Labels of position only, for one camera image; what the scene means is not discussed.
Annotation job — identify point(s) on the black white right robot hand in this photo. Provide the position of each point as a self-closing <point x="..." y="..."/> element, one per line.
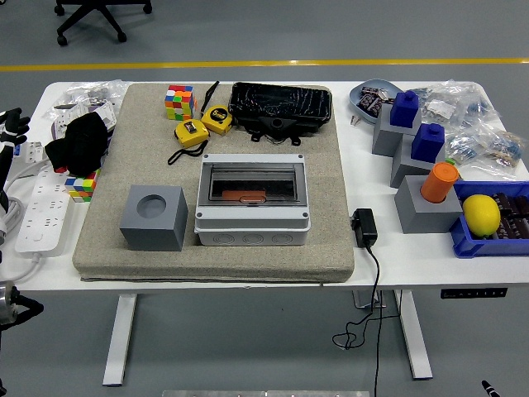
<point x="491" y="388"/>

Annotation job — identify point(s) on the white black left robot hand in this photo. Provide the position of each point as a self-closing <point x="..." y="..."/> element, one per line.
<point x="12" y="124"/>

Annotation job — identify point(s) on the orange cylinder battery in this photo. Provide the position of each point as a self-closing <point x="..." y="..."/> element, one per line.
<point x="440" y="182"/>
<point x="231" y="195"/>

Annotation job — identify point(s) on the grey electrical box clear lid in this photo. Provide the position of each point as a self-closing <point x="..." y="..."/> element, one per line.
<point x="252" y="223"/>

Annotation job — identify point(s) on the blue battery block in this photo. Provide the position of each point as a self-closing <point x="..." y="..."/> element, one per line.
<point x="404" y="109"/>
<point x="427" y="142"/>

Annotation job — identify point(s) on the white circuit breaker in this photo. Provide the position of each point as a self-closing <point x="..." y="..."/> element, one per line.
<point x="33" y="151"/>

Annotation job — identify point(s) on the black cloth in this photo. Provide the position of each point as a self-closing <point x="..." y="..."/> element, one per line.
<point x="80" y="142"/>

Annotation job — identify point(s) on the white socket module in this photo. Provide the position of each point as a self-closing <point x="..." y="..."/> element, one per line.
<point x="105" y="113"/>

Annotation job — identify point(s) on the colourful puzzle cube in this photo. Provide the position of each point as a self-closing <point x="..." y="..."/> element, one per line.
<point x="82" y="188"/>
<point x="179" y="103"/>

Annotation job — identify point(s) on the white power strip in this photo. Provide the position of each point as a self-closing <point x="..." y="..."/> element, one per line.
<point x="43" y="215"/>

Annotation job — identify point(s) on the black table control panel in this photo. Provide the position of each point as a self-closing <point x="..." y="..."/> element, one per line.
<point x="473" y="293"/>

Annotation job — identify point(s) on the blue plastic bin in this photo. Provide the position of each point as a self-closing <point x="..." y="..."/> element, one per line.
<point x="496" y="248"/>

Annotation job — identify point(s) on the black office chair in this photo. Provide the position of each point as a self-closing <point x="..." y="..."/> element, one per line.
<point x="99" y="12"/>

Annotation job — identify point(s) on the white table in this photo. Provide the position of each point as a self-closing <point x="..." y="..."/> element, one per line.
<point x="413" y="260"/>

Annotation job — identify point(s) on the yellow lemon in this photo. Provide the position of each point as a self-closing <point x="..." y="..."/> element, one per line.
<point x="481" y="215"/>

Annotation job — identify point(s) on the dark capacitors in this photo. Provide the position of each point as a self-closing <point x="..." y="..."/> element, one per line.
<point x="514" y="215"/>

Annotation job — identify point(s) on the grey block with round hole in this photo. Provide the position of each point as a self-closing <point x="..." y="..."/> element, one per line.
<point x="153" y="231"/>

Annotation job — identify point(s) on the yellow tape measure square label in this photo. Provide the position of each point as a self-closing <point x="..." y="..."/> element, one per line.
<point x="192" y="132"/>

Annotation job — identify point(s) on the grey holder block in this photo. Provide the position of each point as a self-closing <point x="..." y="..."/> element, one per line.
<point x="386" y="138"/>
<point x="425" y="217"/>
<point x="407" y="169"/>

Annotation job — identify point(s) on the yellow tape measure round label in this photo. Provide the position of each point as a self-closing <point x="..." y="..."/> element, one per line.
<point x="217" y="120"/>

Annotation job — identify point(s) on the black power adapter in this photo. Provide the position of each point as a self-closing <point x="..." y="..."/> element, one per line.
<point x="364" y="227"/>

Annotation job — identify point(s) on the clear bag of small parts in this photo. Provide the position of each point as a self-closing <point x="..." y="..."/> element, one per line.
<point x="454" y="99"/>
<point x="492" y="149"/>

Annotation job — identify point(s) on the grey-brown mat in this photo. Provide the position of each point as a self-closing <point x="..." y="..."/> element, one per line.
<point x="322" y="186"/>

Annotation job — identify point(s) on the black plastic tray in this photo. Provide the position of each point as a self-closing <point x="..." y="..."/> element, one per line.
<point x="281" y="103"/>

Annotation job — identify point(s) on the small metal screws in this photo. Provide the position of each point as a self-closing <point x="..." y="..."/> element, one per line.
<point x="354" y="120"/>

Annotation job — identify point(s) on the dark wrapped candy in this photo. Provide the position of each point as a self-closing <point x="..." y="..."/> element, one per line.
<point x="377" y="109"/>
<point x="367" y="90"/>
<point x="367" y="101"/>

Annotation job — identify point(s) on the blue-grey dish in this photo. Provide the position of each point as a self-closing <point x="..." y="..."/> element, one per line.
<point x="384" y="86"/>

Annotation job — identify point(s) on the grey under-table bracket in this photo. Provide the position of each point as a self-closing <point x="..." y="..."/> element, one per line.
<point x="365" y="301"/>

